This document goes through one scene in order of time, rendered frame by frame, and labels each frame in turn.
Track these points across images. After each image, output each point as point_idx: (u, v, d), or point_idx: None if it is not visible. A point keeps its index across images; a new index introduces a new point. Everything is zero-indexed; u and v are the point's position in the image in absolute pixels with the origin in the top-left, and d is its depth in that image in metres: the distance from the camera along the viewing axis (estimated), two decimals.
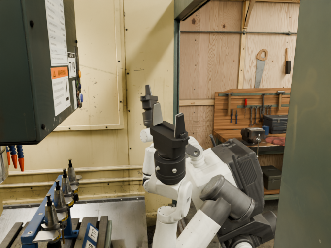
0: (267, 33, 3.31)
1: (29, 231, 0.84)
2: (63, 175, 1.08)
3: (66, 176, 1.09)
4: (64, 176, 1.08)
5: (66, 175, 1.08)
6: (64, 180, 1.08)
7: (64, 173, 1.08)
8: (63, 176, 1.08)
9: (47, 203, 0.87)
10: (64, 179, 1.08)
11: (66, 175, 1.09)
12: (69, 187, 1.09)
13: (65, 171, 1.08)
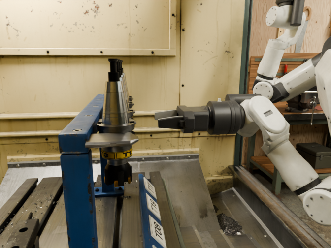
0: None
1: (76, 129, 0.38)
2: None
3: (122, 74, 0.63)
4: None
5: (121, 71, 0.62)
6: None
7: (118, 67, 0.62)
8: None
9: (109, 78, 0.41)
10: None
11: (122, 72, 0.63)
12: (126, 94, 0.63)
13: (119, 63, 0.62)
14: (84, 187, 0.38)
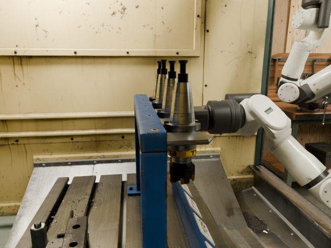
0: None
1: (153, 128, 0.40)
2: (163, 70, 0.63)
3: (167, 74, 0.64)
4: (164, 73, 0.63)
5: (167, 71, 0.64)
6: (164, 79, 0.63)
7: (164, 67, 0.63)
8: (163, 72, 0.63)
9: (179, 79, 0.43)
10: (164, 76, 0.63)
11: (167, 71, 0.64)
12: None
13: (165, 63, 0.63)
14: (161, 184, 0.39)
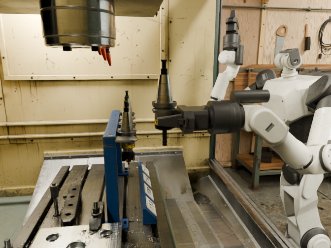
0: (287, 8, 3.31)
1: (110, 134, 0.84)
2: (163, 70, 0.63)
3: (167, 74, 0.64)
4: (164, 73, 0.63)
5: (167, 71, 0.64)
6: (164, 79, 0.63)
7: (164, 67, 0.63)
8: (163, 72, 0.63)
9: (124, 110, 0.87)
10: (164, 76, 0.63)
11: (167, 71, 0.64)
12: (171, 93, 0.65)
13: (165, 63, 0.63)
14: (114, 160, 0.84)
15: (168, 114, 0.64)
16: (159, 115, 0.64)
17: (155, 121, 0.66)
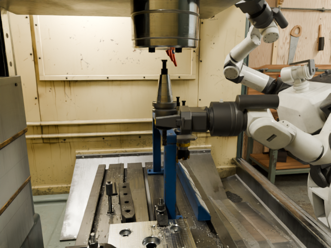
0: (301, 9, 3.33)
1: (170, 133, 0.87)
2: (163, 70, 0.63)
3: (167, 74, 0.64)
4: (164, 73, 0.63)
5: (167, 71, 0.64)
6: (164, 79, 0.63)
7: (164, 67, 0.64)
8: (163, 72, 0.63)
9: None
10: (164, 76, 0.63)
11: (167, 71, 0.64)
12: (171, 93, 0.65)
13: (165, 63, 0.63)
14: (174, 158, 0.86)
15: (166, 114, 0.64)
16: (158, 115, 0.65)
17: (154, 121, 0.67)
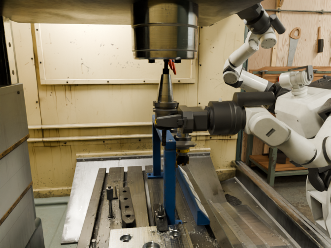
0: (301, 11, 3.35)
1: (169, 139, 0.88)
2: (165, 70, 0.64)
3: (169, 74, 0.64)
4: (165, 73, 0.64)
5: (169, 71, 0.64)
6: (166, 79, 0.63)
7: (166, 67, 0.64)
8: (165, 72, 0.64)
9: None
10: (166, 76, 0.63)
11: (169, 71, 0.64)
12: (172, 93, 0.65)
13: (167, 63, 0.64)
14: (173, 164, 0.88)
15: (168, 114, 0.64)
16: (159, 115, 0.65)
17: (154, 120, 0.66)
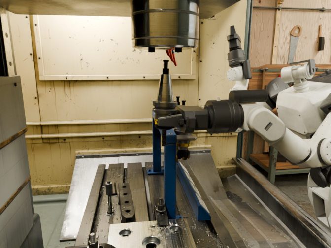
0: (301, 9, 3.33)
1: (170, 133, 0.86)
2: (165, 70, 0.63)
3: (169, 74, 0.64)
4: (166, 73, 0.64)
5: (169, 71, 0.64)
6: (166, 79, 0.63)
7: (166, 67, 0.64)
8: (165, 72, 0.64)
9: None
10: (166, 76, 0.63)
11: (169, 71, 0.64)
12: (172, 93, 0.65)
13: (167, 63, 0.64)
14: (174, 158, 0.86)
15: (169, 114, 0.64)
16: (159, 115, 0.64)
17: (155, 121, 0.66)
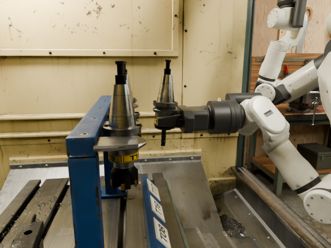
0: None
1: (83, 133, 0.38)
2: (167, 70, 0.64)
3: (170, 74, 0.64)
4: (167, 73, 0.64)
5: (170, 71, 0.64)
6: (167, 79, 0.63)
7: (168, 67, 0.64)
8: (166, 72, 0.64)
9: (115, 81, 0.41)
10: (168, 76, 0.63)
11: (170, 72, 0.64)
12: (173, 93, 0.65)
13: (169, 63, 0.64)
14: (92, 191, 0.37)
15: (168, 114, 0.64)
16: (159, 115, 0.64)
17: (155, 120, 0.66)
